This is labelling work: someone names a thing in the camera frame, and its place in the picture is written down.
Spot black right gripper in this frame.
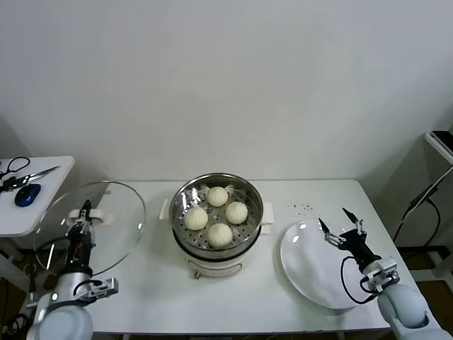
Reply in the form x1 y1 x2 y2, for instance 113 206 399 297
318 207 382 267

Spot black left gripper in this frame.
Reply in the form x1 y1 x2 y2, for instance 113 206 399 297
66 200 97 265

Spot round glass pot lid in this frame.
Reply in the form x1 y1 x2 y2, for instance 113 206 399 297
34 181 147 277

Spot white steamed baozi bun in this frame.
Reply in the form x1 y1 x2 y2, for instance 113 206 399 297
184 206 209 231
225 201 248 225
207 222 234 248
206 186 229 208

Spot perforated steel steamer basket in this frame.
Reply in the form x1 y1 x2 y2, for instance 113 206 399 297
169 172 265 253

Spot steel steamer pot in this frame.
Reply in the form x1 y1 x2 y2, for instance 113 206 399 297
159 198 275 281

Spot white round plate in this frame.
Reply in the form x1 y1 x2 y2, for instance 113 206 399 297
280 219 358 311

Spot blue computer mouse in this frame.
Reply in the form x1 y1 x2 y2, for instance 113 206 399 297
13 183 41 208

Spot white side table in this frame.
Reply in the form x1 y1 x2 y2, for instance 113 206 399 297
0 154 75 305

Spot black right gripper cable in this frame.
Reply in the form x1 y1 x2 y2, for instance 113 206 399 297
340 256 379 305

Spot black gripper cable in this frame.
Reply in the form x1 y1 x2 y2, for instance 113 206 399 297
28 235 74 302
340 256 379 305

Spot black handled scissors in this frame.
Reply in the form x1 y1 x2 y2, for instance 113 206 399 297
0 156 60 184

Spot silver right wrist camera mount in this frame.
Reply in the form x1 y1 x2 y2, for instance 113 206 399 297
360 256 401 293

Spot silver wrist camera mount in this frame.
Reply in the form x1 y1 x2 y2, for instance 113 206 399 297
72 277 120 300
360 256 401 293

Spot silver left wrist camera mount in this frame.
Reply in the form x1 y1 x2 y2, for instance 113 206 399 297
72 277 120 300

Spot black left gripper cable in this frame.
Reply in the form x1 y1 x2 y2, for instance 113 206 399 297
28 235 74 302

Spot black background cable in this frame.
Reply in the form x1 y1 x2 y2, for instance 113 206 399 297
393 198 440 247

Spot white shelf frame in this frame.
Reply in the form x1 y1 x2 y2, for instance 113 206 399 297
391 130 453 283

